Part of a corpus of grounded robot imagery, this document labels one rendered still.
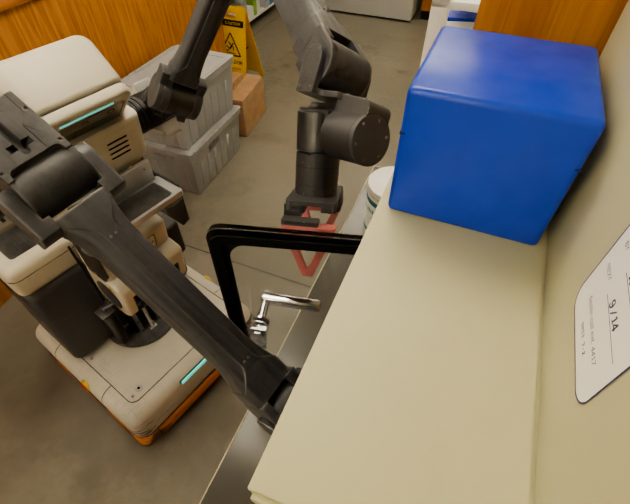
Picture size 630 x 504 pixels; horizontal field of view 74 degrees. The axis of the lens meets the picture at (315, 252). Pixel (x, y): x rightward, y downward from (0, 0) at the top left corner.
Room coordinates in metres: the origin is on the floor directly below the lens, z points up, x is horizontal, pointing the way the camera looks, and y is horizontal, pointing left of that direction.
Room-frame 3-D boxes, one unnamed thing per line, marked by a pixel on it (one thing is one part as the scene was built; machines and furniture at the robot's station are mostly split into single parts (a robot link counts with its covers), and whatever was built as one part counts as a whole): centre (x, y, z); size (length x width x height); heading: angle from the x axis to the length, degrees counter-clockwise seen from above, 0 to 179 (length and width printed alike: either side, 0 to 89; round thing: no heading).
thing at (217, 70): (2.31, 0.78, 0.49); 0.60 x 0.42 x 0.33; 158
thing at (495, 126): (0.25, -0.12, 1.56); 0.10 x 0.10 x 0.09; 68
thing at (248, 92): (2.90, 0.59, 0.14); 0.41 x 0.32 x 0.28; 164
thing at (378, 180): (0.78, -0.19, 1.02); 0.13 x 0.13 x 0.15
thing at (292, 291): (0.31, -0.03, 1.19); 0.30 x 0.01 x 0.40; 83
